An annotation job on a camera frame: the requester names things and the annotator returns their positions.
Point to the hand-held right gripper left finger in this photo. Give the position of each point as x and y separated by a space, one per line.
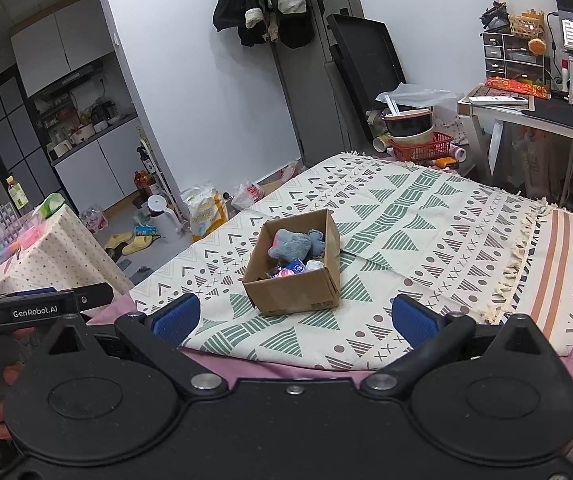
176 317

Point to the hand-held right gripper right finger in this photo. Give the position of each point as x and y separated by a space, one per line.
414 320

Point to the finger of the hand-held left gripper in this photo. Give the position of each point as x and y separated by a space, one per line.
96 294

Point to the brown cardboard box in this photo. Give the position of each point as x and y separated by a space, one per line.
291 297

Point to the blue-grey denim plush toy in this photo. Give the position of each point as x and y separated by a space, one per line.
317 240

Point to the blue tissue pack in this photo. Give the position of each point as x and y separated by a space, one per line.
295 266

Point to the grey fluffy ball pink patch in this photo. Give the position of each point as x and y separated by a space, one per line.
286 246

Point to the yellow slipper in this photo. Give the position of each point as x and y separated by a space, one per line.
137 246
119 241

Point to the small table dotted cloth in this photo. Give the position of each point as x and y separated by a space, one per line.
46 255

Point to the pack of water bottles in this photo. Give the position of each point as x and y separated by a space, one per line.
94 217

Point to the clear plastic organizer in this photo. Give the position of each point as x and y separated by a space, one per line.
9 220

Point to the white kettle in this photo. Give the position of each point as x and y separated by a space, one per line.
161 217

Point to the green tissue pack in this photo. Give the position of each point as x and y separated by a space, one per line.
50 204

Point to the pink bedsheet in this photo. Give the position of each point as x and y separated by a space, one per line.
276 362

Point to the cream green patterned blanket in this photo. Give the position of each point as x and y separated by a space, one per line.
416 210

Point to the white rice bag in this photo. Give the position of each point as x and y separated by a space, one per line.
206 210

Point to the small pink item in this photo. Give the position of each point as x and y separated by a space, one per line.
280 273

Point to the small white item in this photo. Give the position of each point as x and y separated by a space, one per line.
315 265

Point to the yellow drink bottle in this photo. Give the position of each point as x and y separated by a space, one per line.
16 192

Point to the brown bottle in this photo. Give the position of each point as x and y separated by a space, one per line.
142 180

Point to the white base cabinet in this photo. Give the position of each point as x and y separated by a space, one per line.
96 165

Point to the red white plastic bag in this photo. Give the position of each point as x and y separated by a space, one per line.
249 195

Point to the cream orange striped blanket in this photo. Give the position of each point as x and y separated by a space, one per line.
556 270

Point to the orange bottle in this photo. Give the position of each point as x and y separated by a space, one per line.
444 161

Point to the red plastic basket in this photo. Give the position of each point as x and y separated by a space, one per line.
419 149

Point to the pink patterned roll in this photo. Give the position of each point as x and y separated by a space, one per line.
459 152

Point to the metal can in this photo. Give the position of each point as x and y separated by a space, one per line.
381 142

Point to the black glass door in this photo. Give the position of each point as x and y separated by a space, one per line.
6 125

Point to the stacked bowls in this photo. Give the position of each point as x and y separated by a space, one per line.
409 127

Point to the white patterned cloth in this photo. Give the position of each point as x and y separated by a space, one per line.
459 130

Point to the orange white plastic bag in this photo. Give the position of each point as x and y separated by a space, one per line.
536 160

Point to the white flat device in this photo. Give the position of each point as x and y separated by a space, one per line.
496 100

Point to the grey desk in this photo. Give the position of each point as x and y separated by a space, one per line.
556 115

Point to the red gold packet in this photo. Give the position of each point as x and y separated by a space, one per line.
516 86

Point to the black leaning board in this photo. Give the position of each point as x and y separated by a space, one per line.
361 70

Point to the dark drawer organizer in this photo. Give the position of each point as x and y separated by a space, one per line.
511 52

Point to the orange round plush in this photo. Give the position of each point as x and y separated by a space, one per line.
536 46

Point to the dark dried decoration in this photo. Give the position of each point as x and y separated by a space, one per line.
495 15

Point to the wicker basket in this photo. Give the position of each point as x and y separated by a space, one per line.
526 24

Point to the hanging dark coats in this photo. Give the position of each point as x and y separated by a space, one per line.
266 0

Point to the white wall cabinets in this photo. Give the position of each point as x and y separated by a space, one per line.
59 50

